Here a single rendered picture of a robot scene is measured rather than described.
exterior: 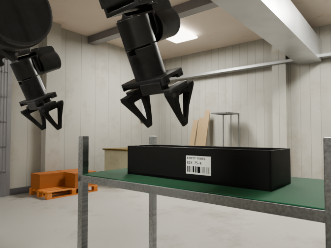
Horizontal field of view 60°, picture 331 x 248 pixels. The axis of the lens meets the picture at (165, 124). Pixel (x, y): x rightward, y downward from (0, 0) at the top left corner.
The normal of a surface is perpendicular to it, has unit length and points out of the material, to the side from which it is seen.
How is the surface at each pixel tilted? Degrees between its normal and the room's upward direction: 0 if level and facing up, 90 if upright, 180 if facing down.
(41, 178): 90
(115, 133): 90
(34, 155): 90
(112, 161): 90
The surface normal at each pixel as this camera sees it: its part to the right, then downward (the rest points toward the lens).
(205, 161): -0.65, -0.03
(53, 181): 0.78, -0.03
